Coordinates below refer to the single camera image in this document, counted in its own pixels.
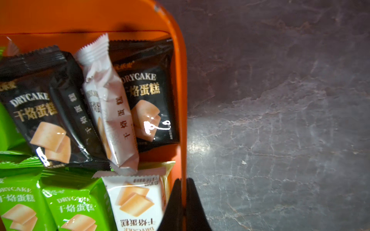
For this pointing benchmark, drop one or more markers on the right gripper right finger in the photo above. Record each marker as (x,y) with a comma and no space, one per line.
(195,216)

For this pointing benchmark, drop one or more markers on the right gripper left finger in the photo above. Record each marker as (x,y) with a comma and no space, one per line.
(173,216)

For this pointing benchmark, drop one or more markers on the white cookie packet front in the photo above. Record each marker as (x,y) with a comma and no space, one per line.
(138,202)

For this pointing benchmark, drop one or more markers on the yellow cookie packet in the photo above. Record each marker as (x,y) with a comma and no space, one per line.
(168,165)

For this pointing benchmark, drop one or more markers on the white pink cookie packet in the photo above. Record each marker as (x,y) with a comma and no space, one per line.
(108,103)

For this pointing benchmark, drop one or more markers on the black cookie packet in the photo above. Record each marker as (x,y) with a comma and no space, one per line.
(145,70)
(42,92)

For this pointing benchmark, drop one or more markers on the orange plastic storage tray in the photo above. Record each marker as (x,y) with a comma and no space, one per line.
(70,25)

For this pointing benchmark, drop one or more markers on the green cookie packet middle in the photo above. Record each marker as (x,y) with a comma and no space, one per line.
(77,200)

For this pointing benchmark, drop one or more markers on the green cookie packet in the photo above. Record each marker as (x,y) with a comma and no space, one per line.
(23,207)
(15,153)
(77,200)

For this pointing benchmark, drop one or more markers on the green cookie packet left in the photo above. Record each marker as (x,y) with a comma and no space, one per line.
(23,207)

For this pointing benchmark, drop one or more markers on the green cookie packet far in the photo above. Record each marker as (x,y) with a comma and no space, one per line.
(15,153)

